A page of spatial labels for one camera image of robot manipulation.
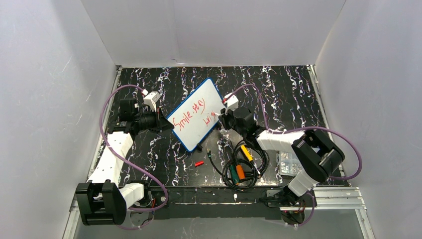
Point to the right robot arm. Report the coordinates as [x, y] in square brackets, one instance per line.
[316, 152]

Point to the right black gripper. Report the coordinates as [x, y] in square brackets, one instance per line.
[225, 119]

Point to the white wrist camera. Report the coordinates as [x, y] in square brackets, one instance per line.
[230, 102]
[151, 100]

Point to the blue framed whiteboard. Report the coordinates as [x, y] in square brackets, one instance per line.
[194, 117]

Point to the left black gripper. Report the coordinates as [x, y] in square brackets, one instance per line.
[158, 121]

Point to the clear plastic screw box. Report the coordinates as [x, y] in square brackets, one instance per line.
[289, 165]

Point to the green handled screwdriver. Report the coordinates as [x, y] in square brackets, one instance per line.
[234, 175]

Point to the orange handled screwdriver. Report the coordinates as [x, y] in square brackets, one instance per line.
[238, 169]

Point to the yellow handled screwdriver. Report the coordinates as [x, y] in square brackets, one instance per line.
[248, 156]

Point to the aluminium frame rail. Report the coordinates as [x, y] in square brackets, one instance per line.
[219, 213]

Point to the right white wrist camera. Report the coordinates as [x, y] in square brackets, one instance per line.
[230, 102]

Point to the red marker cap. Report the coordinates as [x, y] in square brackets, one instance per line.
[197, 164]

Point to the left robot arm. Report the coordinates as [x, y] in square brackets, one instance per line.
[100, 200]

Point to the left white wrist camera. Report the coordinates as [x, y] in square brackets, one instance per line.
[151, 100]

